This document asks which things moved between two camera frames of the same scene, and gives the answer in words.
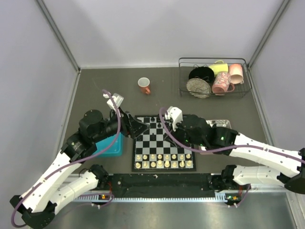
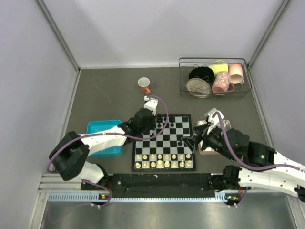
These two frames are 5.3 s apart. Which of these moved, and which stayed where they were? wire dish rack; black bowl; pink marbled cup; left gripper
Moved: left gripper
Stayed: wire dish rack; black bowl; pink marbled cup
